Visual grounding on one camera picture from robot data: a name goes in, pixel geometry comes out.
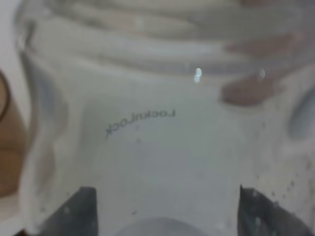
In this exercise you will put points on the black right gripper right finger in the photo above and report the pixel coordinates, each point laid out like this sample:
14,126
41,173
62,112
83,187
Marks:
259,216

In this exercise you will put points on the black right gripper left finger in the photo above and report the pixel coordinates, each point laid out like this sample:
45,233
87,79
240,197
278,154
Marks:
76,217

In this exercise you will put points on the clear plastic water bottle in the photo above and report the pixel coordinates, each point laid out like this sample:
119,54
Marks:
166,108

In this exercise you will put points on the brown translucent plastic cup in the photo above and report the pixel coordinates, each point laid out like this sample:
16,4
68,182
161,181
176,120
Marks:
13,136

